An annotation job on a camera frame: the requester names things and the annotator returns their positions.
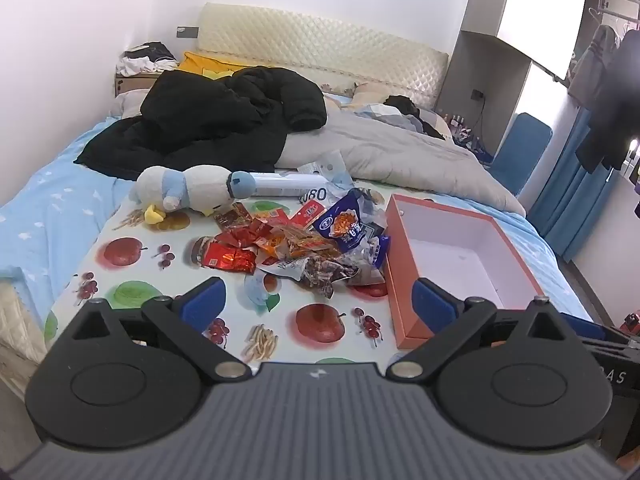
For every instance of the pile of dark clothes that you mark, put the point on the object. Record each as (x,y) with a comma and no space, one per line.
(405,107)

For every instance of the cluster of cosmetic bottles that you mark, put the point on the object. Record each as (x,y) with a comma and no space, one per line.
(465,132)

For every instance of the clear plastic wrapper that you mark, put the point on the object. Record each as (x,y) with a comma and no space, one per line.
(325,162)

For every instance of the black puffer jacket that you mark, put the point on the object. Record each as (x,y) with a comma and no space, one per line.
(200,115)

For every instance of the red packet with white label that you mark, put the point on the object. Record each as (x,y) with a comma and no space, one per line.
(306,214)

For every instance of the cream quilted headboard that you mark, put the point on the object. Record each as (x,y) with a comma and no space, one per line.
(325,40)

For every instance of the orange-brown snack bag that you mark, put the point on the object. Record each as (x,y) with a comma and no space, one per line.
(305,242)

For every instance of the white cylindrical tube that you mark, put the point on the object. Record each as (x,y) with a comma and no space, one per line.
(285,182)

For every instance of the grey duvet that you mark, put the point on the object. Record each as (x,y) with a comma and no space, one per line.
(390,150)

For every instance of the blue curtain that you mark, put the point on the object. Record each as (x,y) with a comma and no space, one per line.
(565,195)

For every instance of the glowing round lamp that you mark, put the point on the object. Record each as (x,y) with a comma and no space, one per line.
(634,152)

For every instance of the blue and white plush penguin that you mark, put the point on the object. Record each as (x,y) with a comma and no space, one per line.
(200,185)

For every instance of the floral pillow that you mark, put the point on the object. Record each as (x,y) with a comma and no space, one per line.
(367,92)

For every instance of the red suitcase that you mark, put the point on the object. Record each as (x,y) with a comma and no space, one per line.
(632,322)

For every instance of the black hanging coat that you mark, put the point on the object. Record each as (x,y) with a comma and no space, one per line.
(617,100)

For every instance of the grey hanging jacket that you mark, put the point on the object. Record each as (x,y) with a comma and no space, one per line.
(592,60)

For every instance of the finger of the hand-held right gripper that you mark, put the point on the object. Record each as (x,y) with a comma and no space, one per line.
(582,324)

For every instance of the pile of small red packets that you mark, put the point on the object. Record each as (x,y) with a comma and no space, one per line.
(235,245)

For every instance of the yellow pillow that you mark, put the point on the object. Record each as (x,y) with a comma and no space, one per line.
(200,62)

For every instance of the cream quilted mattress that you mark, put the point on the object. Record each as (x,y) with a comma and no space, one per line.
(20,330)

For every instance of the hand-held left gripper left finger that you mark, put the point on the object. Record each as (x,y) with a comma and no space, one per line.
(202,302)

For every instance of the fruit print mat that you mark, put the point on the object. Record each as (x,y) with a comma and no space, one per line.
(150,250)

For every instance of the blue chair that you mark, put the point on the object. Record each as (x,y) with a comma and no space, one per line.
(522,150)

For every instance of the orange cardboard box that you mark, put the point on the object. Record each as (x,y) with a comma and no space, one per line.
(450,240)

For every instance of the black wall outlet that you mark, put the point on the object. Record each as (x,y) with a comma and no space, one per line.
(478,95)

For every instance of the pile of black white clothes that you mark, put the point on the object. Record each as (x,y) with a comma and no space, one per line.
(150,57)

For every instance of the wooden nightstand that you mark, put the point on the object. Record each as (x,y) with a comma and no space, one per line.
(130,84)

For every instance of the grey wall cabinet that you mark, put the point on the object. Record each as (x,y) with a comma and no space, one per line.
(480,5)

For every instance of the dark brown clear snack packet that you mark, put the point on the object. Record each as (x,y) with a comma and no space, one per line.
(325,275)

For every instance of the grey wall switch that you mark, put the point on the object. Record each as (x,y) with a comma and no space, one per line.
(187,32)

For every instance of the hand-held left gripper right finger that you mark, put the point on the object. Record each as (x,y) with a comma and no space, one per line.
(434,305)

